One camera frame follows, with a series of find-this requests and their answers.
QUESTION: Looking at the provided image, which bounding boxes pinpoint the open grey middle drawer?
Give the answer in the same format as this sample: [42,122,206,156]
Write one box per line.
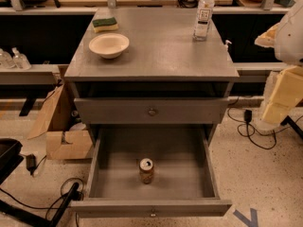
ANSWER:
[71,125,232,218]

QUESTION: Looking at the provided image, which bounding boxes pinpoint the clear sanitizer bottle left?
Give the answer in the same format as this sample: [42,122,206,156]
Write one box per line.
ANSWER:
[0,48,15,69]

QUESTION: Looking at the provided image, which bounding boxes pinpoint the black cable on right floor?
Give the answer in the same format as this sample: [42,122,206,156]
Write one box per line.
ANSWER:
[226,107,303,151]

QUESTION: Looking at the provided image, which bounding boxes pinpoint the small white pump bottle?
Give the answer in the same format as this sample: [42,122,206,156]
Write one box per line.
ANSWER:
[224,40,232,52]

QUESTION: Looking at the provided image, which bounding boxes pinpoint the brown cardboard box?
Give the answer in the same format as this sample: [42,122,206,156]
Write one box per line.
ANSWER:
[27,85,93,160]

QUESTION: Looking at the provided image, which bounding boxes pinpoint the black cable on left floor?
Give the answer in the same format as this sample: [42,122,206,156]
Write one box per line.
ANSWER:
[0,177,86,227]

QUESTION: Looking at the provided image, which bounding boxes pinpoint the orange soda can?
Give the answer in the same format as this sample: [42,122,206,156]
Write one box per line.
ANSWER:
[139,158,154,184]

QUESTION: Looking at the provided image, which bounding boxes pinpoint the green yellow sponge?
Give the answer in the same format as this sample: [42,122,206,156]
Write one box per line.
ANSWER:
[92,17,118,33]

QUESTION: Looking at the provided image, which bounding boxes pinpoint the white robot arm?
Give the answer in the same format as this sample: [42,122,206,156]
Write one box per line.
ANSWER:
[255,0,303,131]

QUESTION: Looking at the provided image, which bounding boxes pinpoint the white ceramic bowl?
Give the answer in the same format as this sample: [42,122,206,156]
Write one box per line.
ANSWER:
[89,33,130,59]

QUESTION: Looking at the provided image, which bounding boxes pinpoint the clear plastic water bottle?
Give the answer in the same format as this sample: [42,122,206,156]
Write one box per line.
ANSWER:
[193,0,215,41]

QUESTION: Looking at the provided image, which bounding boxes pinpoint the black power adapter with cable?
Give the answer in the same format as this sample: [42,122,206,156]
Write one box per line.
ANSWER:
[26,154,46,175]

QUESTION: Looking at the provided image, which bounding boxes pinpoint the grey wooden drawer cabinet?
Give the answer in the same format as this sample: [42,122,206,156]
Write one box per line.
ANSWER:
[65,8,239,139]

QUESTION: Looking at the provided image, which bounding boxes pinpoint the black cable on floor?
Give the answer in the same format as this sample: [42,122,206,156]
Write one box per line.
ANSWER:
[226,107,303,151]
[0,177,86,227]

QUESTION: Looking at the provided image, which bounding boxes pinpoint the clear sanitizer bottle right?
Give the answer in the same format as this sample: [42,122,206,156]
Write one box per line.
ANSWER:
[12,47,31,70]

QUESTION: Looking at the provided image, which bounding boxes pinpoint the black chair base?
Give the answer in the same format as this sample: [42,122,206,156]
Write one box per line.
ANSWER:
[0,138,81,227]

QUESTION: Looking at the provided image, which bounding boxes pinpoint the clear sanitizer bottle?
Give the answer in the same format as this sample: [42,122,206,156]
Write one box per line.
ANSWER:
[0,48,15,69]
[12,47,31,70]

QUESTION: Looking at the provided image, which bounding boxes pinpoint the closed grey top drawer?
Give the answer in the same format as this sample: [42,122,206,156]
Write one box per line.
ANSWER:
[75,97,227,124]

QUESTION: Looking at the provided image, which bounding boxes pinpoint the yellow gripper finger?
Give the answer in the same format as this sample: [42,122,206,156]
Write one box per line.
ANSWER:
[261,66,303,125]
[255,23,279,48]

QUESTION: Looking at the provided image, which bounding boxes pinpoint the blue tape floor marking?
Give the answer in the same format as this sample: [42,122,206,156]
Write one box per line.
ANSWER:
[233,208,258,227]

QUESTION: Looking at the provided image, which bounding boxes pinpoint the black stand leg right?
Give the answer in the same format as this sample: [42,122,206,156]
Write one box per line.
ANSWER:
[281,116,303,139]

